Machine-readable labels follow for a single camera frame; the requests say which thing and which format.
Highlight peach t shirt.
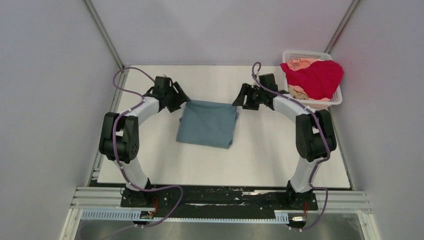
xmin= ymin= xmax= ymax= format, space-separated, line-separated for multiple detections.
xmin=280 ymin=58 xmax=332 ymax=102

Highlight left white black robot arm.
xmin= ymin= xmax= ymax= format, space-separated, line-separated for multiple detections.
xmin=99 ymin=76 xmax=191 ymax=207

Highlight white slotted cable duct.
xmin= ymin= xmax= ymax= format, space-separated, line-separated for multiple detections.
xmin=80 ymin=211 xmax=290 ymax=224

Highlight red t shirt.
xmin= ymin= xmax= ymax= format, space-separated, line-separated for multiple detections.
xmin=280 ymin=58 xmax=344 ymax=102

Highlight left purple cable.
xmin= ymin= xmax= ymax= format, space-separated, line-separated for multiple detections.
xmin=112 ymin=67 xmax=184 ymax=229

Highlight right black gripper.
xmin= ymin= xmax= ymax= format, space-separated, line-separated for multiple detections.
xmin=233 ymin=83 xmax=266 ymax=111

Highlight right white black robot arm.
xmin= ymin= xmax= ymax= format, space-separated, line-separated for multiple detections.
xmin=232 ymin=73 xmax=337 ymax=209

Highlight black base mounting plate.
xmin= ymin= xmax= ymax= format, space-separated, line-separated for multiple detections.
xmin=120 ymin=185 xmax=319 ymax=220

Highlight white plastic laundry basket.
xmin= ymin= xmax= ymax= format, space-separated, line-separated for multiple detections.
xmin=282 ymin=50 xmax=343 ymax=109

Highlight blue-grey t shirt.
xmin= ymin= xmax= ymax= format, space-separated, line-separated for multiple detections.
xmin=176 ymin=100 xmax=239 ymax=149

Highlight aluminium frame rail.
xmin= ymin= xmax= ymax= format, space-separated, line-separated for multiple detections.
xmin=70 ymin=187 xmax=372 ymax=214

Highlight beige t shirt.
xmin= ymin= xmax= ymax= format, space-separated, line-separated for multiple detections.
xmin=288 ymin=85 xmax=309 ymax=100

